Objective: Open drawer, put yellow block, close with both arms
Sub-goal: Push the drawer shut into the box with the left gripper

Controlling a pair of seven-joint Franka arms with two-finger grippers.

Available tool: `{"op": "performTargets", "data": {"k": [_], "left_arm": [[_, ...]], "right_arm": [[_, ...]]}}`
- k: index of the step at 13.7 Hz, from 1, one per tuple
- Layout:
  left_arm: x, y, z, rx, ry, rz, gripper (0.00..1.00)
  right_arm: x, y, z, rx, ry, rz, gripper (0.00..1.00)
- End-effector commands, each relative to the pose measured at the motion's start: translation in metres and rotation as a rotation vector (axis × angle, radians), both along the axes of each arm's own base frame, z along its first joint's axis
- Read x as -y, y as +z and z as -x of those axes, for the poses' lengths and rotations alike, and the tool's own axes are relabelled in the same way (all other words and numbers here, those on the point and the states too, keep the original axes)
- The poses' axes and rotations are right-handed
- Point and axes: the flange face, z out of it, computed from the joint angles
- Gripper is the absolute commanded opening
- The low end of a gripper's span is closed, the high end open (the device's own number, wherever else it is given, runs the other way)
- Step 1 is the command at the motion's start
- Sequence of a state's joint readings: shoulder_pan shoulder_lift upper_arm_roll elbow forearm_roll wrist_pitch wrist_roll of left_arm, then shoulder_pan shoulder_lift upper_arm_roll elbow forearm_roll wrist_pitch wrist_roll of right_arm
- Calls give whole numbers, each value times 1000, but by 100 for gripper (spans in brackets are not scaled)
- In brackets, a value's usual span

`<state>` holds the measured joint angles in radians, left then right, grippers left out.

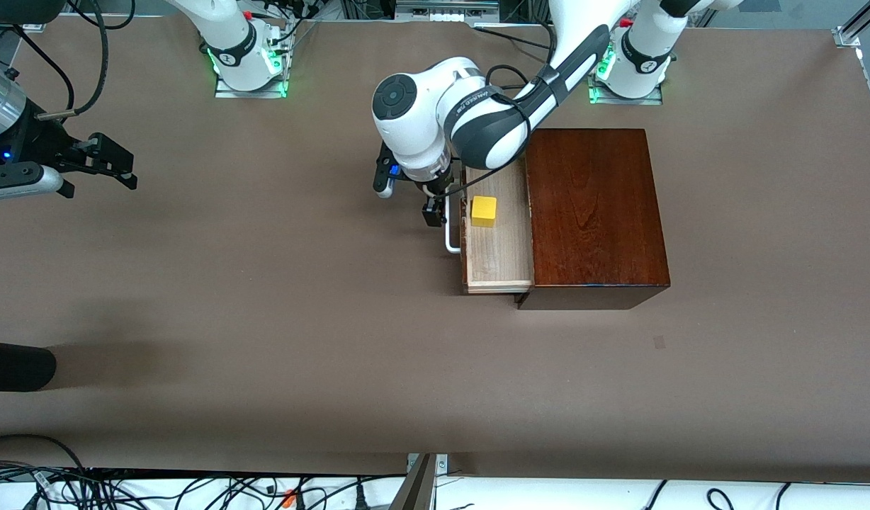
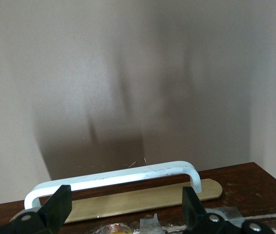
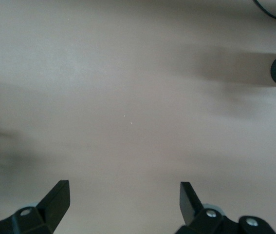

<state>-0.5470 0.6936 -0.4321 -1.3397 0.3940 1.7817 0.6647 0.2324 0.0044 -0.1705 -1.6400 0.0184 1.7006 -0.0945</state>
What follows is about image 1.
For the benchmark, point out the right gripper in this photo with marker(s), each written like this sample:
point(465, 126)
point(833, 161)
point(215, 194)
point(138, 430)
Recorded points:
point(42, 144)

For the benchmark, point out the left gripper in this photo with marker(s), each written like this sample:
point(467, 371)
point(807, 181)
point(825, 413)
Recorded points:
point(433, 192)

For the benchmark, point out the yellow wooden block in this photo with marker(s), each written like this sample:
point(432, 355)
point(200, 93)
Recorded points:
point(484, 211)

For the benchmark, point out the wooden drawer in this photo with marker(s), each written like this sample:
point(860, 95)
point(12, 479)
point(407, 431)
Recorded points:
point(499, 255)

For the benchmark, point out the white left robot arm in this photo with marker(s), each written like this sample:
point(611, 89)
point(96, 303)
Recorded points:
point(421, 113)

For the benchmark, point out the dark brown wooden cabinet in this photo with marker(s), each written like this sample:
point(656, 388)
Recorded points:
point(598, 212)

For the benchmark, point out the white power strip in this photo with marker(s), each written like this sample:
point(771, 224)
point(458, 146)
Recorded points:
point(445, 15)

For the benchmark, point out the black padded object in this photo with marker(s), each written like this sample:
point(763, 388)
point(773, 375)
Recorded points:
point(17, 365)

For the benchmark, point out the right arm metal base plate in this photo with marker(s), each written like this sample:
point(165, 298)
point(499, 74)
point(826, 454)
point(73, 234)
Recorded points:
point(251, 93)

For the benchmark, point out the aluminium frame profile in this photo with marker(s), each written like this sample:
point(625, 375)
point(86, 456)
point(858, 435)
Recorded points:
point(35, 27)
point(849, 37)

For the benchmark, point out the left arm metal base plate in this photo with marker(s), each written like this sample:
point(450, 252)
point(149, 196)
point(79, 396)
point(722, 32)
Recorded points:
point(626, 100)

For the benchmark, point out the grey metal bracket post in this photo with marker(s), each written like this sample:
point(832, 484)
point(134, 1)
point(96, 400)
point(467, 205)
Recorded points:
point(424, 489)

